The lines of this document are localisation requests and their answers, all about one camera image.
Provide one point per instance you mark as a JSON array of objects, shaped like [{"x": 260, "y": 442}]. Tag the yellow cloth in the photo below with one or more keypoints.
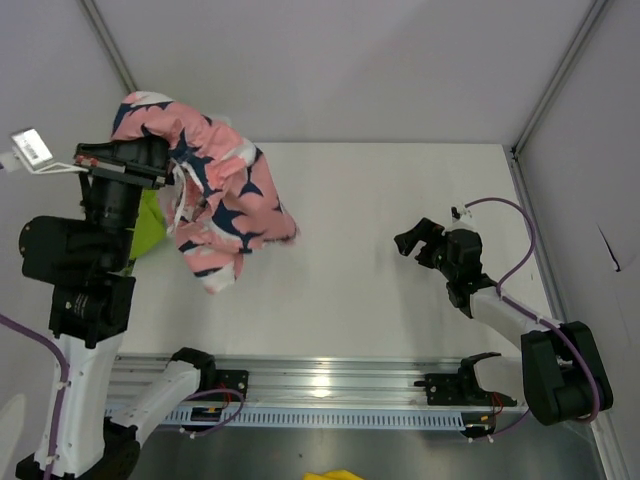
[{"x": 332, "y": 475}]

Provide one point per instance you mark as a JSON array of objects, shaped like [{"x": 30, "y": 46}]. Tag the pink shark print shorts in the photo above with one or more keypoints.
[{"x": 220, "y": 203}]

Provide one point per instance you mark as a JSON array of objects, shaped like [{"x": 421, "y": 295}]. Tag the lime green shorts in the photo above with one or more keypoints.
[{"x": 149, "y": 230}]

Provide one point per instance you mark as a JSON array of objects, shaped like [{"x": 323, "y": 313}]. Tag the aluminium frame post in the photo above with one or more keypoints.
[
  {"x": 106, "y": 40},
  {"x": 570, "y": 57}
]

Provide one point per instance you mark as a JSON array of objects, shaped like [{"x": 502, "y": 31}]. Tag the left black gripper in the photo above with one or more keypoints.
[{"x": 145, "y": 160}]

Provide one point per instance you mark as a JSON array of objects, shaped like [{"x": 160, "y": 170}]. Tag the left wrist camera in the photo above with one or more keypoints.
[{"x": 29, "y": 152}]

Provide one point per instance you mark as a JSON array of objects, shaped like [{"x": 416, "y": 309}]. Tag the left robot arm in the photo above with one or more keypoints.
[{"x": 84, "y": 261}]

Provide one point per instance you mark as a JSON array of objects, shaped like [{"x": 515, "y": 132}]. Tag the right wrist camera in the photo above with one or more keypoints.
[{"x": 461, "y": 219}]

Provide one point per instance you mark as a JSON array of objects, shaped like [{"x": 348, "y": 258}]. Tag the left aluminium frame post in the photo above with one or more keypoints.
[{"x": 106, "y": 40}]

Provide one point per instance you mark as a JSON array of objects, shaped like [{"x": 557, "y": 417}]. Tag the white perforated plastic basket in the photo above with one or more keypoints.
[{"x": 220, "y": 118}]

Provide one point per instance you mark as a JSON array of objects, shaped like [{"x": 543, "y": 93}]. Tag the slotted cable duct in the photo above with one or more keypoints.
[{"x": 198, "y": 416}]

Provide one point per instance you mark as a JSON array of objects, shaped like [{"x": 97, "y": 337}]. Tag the right aluminium frame post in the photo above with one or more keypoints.
[{"x": 570, "y": 57}]

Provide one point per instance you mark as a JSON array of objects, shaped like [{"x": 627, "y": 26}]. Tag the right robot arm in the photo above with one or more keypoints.
[{"x": 563, "y": 376}]

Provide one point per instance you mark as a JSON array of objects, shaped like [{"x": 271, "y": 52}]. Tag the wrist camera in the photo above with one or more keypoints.
[
  {"x": 29, "y": 152},
  {"x": 461, "y": 219}
]

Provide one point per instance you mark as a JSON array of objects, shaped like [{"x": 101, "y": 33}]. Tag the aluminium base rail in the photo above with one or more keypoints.
[{"x": 322, "y": 382}]

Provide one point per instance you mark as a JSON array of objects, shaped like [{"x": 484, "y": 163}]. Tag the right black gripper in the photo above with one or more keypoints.
[{"x": 425, "y": 231}]

